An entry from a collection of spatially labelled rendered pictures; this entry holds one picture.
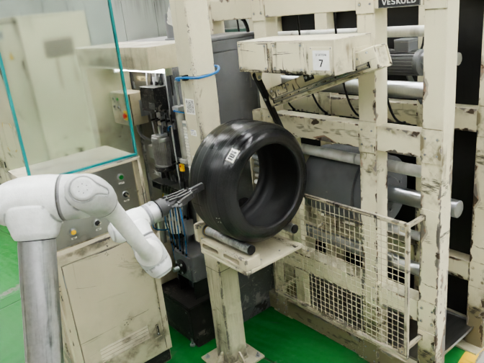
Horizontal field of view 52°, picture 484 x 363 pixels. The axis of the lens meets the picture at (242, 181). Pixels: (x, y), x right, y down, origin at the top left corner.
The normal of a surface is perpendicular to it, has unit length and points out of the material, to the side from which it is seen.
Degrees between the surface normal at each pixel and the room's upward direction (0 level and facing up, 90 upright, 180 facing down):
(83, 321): 90
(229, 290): 90
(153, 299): 90
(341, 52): 90
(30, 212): 76
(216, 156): 50
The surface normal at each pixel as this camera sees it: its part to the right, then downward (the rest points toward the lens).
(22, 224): -0.01, 0.06
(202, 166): -0.72, -0.19
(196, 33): 0.64, 0.19
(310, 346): -0.10, -0.94
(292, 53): -0.76, 0.28
